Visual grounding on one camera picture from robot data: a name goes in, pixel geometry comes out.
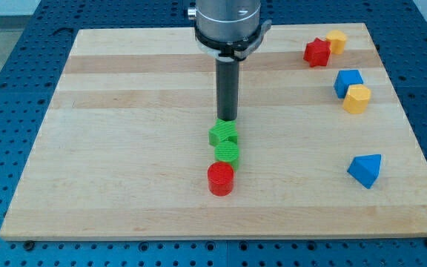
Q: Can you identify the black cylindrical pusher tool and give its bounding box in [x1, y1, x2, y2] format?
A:
[216, 60, 239, 121]

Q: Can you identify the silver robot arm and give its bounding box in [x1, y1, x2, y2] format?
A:
[187, 0, 272, 121]

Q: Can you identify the green star block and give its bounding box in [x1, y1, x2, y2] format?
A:
[208, 119, 239, 147]

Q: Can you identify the red star block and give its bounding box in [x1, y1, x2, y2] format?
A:
[303, 38, 331, 67]

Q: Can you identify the green cylinder block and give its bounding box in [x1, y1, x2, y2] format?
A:
[214, 141, 239, 171]

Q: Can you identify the red cylinder block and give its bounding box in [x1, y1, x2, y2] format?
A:
[207, 162, 235, 197]

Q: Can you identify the blue cube block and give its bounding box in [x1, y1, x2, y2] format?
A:
[334, 69, 363, 99]

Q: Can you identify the wooden board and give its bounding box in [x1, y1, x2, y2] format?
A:
[0, 23, 427, 241]

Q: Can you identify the yellow hexagon block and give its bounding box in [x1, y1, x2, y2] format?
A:
[342, 84, 371, 114]

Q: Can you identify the blue triangle block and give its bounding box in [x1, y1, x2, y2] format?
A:
[347, 154, 382, 189]

